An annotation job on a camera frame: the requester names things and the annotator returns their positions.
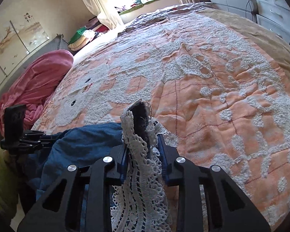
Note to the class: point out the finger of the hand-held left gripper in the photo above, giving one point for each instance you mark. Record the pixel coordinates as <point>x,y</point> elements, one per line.
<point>38,143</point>
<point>33,133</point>

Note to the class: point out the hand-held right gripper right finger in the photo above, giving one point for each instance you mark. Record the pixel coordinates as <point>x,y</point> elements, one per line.
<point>164,164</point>

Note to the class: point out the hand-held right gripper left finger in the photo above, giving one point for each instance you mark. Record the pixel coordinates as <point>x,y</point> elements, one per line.
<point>123,164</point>

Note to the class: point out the blue pants with lace trim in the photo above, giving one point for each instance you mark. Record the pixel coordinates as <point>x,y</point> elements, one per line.
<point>87,140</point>

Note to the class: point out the pink blanket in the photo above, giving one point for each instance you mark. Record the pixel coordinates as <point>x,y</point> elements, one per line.
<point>38,82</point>

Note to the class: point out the orange and white plush blanket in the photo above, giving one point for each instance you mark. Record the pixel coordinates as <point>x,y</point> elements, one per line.
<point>195,89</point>

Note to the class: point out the pile of folded clothes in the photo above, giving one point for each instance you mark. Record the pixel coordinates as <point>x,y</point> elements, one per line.
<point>84,35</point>

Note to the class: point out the grey purple quilt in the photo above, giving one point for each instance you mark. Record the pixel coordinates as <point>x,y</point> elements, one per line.
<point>154,17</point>

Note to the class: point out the green window seat mat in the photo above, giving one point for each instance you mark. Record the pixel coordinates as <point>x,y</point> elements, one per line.
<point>147,4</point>

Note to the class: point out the clothes on window seat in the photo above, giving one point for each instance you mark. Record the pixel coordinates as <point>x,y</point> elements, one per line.
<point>138,2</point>

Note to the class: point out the grey vanity desk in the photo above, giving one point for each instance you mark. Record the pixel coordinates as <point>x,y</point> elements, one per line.
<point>229,3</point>

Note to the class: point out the white dresser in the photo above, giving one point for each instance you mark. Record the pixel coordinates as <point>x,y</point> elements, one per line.
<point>273,7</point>

